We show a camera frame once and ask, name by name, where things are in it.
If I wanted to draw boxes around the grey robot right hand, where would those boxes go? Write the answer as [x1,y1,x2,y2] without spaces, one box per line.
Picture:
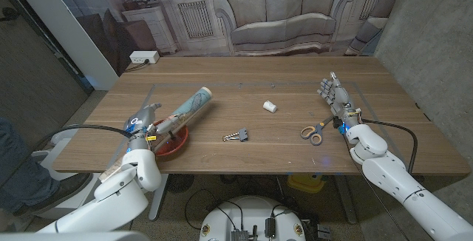
[316,72,362,129]

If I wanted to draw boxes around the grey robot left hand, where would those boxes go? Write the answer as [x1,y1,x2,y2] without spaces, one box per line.
[123,102,186,153]

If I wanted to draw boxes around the paper map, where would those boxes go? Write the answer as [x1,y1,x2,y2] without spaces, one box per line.
[98,86,214,183]

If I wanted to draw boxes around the red bowl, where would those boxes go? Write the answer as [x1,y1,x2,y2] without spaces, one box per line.
[153,119,189,157]

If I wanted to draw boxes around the black binder clip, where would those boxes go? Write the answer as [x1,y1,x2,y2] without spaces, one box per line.
[222,127,249,143]

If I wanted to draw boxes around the black round floor fan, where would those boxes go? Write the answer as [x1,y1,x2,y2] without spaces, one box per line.
[166,173,195,194]

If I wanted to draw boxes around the white table leg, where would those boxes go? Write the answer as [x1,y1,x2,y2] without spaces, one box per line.
[334,174,358,225]
[148,173,170,222]

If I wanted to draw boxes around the yellow floor object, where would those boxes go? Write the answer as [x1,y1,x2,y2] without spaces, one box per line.
[287,173,326,194]

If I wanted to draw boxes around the white floor stand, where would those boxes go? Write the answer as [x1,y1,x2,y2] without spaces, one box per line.
[35,126,104,220]

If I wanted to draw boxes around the printed living room backdrop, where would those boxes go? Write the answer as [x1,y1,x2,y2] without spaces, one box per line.
[42,0,418,78]

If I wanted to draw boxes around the person leg in jeans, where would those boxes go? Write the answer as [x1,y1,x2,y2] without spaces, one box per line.
[0,117,93,216]

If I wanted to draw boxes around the white robot torso base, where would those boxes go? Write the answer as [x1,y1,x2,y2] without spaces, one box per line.
[199,195,307,241]

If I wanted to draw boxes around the orange grey handled scissors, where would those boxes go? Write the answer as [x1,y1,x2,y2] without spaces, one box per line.
[299,113,337,146]

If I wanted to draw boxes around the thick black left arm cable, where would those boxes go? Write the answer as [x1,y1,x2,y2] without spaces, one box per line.
[35,123,134,149]

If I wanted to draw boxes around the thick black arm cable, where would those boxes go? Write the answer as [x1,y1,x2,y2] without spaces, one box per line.
[35,123,134,149]
[359,118,420,174]

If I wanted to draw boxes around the black power strip cable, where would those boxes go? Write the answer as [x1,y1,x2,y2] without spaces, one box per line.
[123,60,151,72]

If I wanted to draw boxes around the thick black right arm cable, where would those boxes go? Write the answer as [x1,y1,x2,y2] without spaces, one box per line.
[359,118,420,174]

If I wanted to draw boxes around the black floor cable loop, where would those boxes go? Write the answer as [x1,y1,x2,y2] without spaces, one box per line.
[183,188,245,231]

